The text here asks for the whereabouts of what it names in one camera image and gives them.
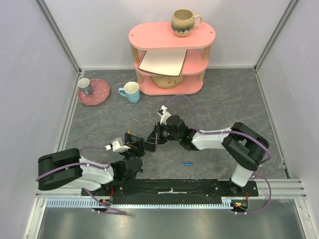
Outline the light blue mug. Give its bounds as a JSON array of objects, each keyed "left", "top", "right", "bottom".
[{"left": 118, "top": 82, "right": 140, "bottom": 104}]

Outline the aluminium front rail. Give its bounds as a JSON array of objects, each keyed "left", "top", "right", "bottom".
[{"left": 34, "top": 178, "right": 309, "bottom": 199}]

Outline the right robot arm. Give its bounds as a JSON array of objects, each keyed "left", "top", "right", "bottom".
[{"left": 145, "top": 115, "right": 271, "bottom": 196}]

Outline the white square plate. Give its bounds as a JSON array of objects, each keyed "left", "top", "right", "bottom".
[{"left": 138, "top": 49, "right": 187, "bottom": 76}]

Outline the left aluminium frame post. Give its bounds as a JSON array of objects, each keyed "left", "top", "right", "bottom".
[{"left": 35, "top": 0, "right": 82, "bottom": 74}]

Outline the grey small mug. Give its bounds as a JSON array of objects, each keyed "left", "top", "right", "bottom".
[{"left": 77, "top": 78, "right": 93, "bottom": 96}]

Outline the right aluminium frame post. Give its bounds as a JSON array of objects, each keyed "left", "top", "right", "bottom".
[{"left": 254, "top": 0, "right": 299, "bottom": 72}]

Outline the grey slotted cable duct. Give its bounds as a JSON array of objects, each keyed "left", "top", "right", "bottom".
[{"left": 46, "top": 196, "right": 250, "bottom": 209}]

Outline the beige ceramic mug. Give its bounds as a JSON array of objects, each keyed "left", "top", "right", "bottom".
[{"left": 171, "top": 9, "right": 203, "bottom": 37}]

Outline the beige floral bowl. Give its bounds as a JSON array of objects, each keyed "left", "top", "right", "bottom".
[{"left": 151, "top": 75, "right": 184, "bottom": 89}]

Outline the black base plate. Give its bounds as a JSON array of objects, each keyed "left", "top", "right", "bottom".
[{"left": 90, "top": 179, "right": 259, "bottom": 198}]

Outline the pink three-tier shelf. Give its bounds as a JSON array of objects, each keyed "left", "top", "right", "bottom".
[{"left": 129, "top": 22, "right": 215, "bottom": 96}]

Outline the pink dotted plate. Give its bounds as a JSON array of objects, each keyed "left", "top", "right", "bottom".
[{"left": 77, "top": 79, "right": 111, "bottom": 106}]

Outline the aluminium frame post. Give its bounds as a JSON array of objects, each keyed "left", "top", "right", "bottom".
[
  {"left": 254, "top": 0, "right": 299, "bottom": 72},
  {"left": 35, "top": 0, "right": 82, "bottom": 74}
]

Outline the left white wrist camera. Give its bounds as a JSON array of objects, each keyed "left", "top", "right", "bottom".
[{"left": 105, "top": 137, "right": 130, "bottom": 153}]

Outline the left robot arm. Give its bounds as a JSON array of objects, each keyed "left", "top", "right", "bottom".
[{"left": 36, "top": 138, "right": 156, "bottom": 196}]

